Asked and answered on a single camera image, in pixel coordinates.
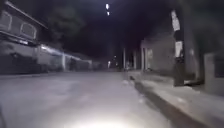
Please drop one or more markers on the grey concrete wall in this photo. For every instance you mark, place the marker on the grey concrete wall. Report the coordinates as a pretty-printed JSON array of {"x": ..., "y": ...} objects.
[{"x": 215, "y": 73}]

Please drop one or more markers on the dark tree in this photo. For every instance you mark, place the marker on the dark tree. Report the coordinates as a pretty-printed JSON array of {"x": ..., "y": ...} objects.
[{"x": 66, "y": 25}]

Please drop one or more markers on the street lamps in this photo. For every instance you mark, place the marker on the street lamps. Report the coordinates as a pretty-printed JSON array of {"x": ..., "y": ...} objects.
[{"x": 107, "y": 7}]

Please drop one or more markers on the dark pole with white signs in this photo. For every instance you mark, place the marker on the dark pole with white signs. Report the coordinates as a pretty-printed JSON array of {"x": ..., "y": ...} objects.
[{"x": 178, "y": 50}]

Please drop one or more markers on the long low wall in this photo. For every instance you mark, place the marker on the long low wall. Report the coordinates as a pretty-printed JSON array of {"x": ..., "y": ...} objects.
[{"x": 76, "y": 62}]

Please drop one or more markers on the grey concrete road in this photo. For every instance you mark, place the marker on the grey concrete road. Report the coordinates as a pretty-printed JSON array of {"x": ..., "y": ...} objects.
[{"x": 73, "y": 100}]

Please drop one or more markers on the two-storey building with windows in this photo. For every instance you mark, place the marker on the two-storey building with windows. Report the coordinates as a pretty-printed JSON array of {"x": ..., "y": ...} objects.
[{"x": 20, "y": 36}]

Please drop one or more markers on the raised concrete kerb strip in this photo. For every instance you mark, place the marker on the raised concrete kerb strip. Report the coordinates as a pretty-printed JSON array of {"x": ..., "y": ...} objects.
[{"x": 180, "y": 100}]

